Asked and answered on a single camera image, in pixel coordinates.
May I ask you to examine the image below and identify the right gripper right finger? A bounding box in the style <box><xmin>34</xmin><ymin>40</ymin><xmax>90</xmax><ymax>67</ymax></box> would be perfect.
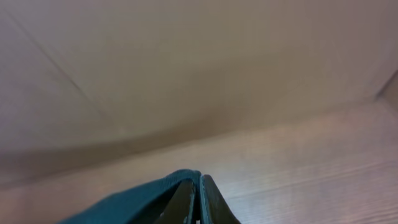
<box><xmin>201</xmin><ymin>175</ymin><xmax>241</xmax><ymax>224</ymax></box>

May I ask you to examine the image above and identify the dark navy t-shirt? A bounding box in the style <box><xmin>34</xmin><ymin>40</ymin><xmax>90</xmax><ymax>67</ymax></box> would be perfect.
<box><xmin>60</xmin><ymin>169</ymin><xmax>201</xmax><ymax>224</ymax></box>

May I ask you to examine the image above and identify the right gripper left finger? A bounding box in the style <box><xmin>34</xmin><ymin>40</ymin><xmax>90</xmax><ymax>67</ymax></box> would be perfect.
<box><xmin>154</xmin><ymin>180</ymin><xmax>195</xmax><ymax>224</ymax></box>

